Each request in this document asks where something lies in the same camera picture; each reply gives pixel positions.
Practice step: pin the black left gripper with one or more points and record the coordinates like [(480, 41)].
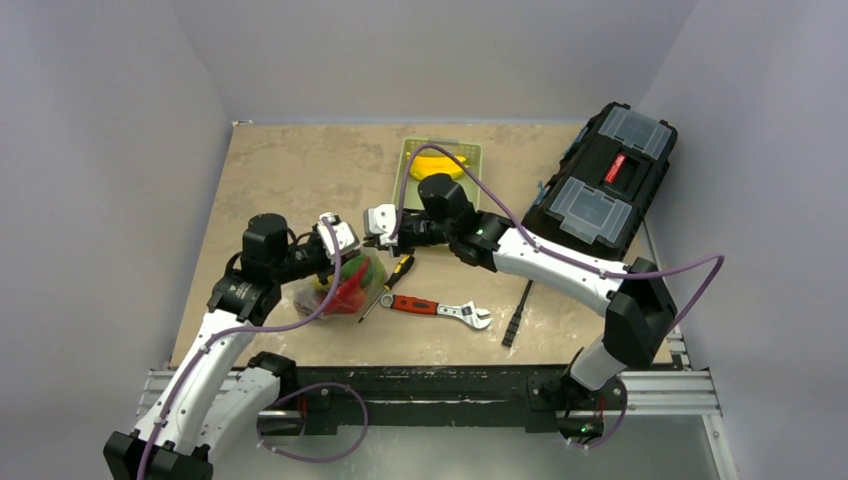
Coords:
[(322, 274)]

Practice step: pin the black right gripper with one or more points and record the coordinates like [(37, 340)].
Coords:
[(403, 234)]

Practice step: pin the red chili pepper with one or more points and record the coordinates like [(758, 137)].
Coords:
[(349, 287)]

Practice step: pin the green bell pepper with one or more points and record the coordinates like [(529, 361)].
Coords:
[(375, 275)]

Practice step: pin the clear dotted zip top bag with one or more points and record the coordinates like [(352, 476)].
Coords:
[(305, 298)]

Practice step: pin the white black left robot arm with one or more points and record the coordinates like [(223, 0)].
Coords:
[(212, 351)]

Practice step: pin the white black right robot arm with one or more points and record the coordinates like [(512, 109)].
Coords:
[(633, 300)]

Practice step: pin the yellow banana bunch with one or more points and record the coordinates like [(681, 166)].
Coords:
[(429, 164)]

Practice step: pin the yellow black screwdriver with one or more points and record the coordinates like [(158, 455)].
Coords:
[(403, 266)]

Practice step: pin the black hammer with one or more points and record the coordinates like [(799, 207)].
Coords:
[(516, 318)]

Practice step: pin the black plastic toolbox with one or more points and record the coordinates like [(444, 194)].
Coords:
[(607, 179)]

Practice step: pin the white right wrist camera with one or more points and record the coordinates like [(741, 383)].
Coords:
[(380, 226)]

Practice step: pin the red handled adjustable wrench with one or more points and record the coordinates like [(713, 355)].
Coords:
[(474, 317)]

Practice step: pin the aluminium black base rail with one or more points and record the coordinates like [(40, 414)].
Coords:
[(286, 398)]

